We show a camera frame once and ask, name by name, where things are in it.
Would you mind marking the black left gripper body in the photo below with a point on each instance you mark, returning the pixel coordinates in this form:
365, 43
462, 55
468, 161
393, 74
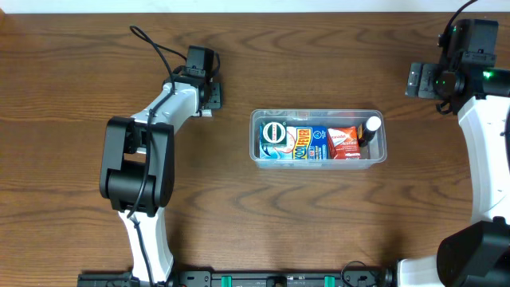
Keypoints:
215, 96

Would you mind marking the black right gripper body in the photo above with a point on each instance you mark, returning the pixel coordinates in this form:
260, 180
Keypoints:
419, 80

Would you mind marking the white green Panadol box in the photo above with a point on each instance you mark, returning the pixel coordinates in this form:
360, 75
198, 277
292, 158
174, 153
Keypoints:
205, 113

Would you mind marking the black bottle white cap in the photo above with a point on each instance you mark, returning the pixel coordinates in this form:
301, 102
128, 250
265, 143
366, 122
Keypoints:
366, 130

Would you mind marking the clear plastic container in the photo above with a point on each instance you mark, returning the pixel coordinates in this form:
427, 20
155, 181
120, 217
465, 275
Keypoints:
374, 152

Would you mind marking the blue Kool Fever box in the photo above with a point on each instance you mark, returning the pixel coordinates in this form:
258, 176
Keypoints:
303, 142

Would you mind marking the red Panadol box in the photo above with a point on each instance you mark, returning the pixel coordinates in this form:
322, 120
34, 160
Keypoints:
343, 143

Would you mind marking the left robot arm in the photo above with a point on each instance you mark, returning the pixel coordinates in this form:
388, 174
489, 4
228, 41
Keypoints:
137, 173

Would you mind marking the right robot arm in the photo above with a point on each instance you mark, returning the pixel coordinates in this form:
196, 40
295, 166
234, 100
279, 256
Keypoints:
466, 83

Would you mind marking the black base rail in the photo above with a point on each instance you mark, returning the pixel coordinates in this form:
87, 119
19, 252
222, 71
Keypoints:
355, 277

